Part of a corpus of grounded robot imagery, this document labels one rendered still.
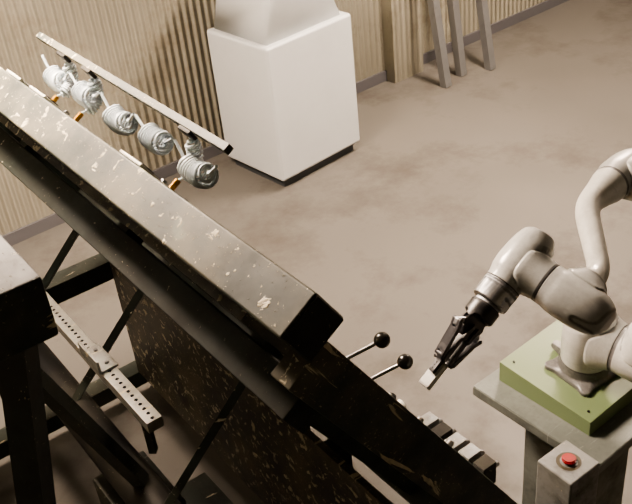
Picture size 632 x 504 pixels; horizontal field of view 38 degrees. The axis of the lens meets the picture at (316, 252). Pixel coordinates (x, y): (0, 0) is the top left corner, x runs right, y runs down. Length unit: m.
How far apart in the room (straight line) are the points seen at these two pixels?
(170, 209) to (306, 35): 3.75
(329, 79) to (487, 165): 1.13
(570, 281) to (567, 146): 4.06
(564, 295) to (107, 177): 1.04
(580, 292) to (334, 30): 3.84
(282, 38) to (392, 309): 1.77
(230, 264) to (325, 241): 3.56
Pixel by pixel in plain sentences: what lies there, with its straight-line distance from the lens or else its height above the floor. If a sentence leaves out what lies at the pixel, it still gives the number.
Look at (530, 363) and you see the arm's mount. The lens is 3.12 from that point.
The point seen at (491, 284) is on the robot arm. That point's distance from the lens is 2.13.
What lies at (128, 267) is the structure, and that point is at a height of 1.67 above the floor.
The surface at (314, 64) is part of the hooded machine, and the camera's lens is 5.66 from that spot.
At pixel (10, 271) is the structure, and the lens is 1.30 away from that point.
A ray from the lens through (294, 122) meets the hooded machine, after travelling 5.66.
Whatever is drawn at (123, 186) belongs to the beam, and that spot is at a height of 1.92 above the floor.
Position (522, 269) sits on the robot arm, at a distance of 2.13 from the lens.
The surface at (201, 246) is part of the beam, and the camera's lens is 1.77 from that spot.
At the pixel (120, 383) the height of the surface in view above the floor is 1.02.
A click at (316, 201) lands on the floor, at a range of 5.63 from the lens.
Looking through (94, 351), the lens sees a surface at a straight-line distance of 3.06.
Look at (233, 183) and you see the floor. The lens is 5.95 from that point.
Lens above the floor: 2.87
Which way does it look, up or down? 34 degrees down
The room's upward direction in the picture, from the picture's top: 6 degrees counter-clockwise
